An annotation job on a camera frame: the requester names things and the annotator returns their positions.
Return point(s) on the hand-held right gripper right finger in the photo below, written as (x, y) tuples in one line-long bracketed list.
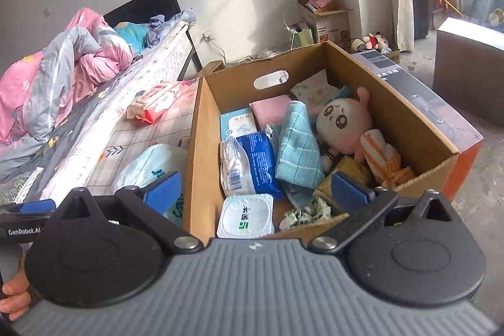
[(352, 191)]

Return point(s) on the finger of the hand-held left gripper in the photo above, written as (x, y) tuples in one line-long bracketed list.
[(37, 207), (23, 217)]

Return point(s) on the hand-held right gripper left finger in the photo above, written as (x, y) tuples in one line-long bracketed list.
[(163, 193)]

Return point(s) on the gold packet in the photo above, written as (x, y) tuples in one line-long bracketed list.
[(348, 170)]

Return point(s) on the white plastic bag green print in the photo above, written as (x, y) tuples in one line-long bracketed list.
[(145, 166)]

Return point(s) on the orange striped cloth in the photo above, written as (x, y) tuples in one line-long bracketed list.
[(384, 159)]

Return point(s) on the large cardboard box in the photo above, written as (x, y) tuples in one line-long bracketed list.
[(197, 162)]

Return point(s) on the green white cloth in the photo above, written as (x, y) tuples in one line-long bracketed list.
[(307, 214)]

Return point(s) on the pink plush doll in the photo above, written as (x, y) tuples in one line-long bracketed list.
[(344, 123)]

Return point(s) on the teal checked towel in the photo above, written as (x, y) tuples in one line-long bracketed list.
[(297, 147)]

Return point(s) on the white pack green label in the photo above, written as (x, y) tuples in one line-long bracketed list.
[(245, 216)]

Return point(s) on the dark blue white packet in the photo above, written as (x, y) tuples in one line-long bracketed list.
[(256, 162)]

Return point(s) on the light blue mask box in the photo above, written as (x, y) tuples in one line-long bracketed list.
[(236, 123)]

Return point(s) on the pink towel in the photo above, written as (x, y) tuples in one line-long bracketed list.
[(269, 109)]

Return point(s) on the person's left hand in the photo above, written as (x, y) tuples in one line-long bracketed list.
[(15, 298)]

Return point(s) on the red white wipes packet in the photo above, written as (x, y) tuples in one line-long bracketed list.
[(157, 101)]

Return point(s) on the patterned bed mattress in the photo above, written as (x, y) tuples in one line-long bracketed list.
[(130, 92)]

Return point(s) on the black orange appliance box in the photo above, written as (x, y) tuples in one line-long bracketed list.
[(425, 103)]

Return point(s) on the pink grey quilt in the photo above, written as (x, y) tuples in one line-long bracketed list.
[(59, 76)]

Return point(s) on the small brown cardboard box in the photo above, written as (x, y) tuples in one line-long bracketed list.
[(212, 69)]

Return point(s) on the small red dress doll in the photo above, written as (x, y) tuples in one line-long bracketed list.
[(377, 41)]

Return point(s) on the green paper bag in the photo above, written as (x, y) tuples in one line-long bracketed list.
[(305, 39)]

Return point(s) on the blue pillow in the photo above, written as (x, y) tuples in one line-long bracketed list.
[(132, 37)]

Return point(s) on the purple grey cloth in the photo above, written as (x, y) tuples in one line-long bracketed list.
[(169, 25)]

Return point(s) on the dark grey cabinet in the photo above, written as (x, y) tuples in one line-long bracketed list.
[(472, 72)]

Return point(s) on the small cardboard box with clutter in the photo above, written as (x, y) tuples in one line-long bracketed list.
[(328, 21)]

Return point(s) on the black bed headboard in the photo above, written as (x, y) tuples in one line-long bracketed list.
[(157, 1)]

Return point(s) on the wall socket with plug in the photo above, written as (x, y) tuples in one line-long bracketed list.
[(208, 35)]

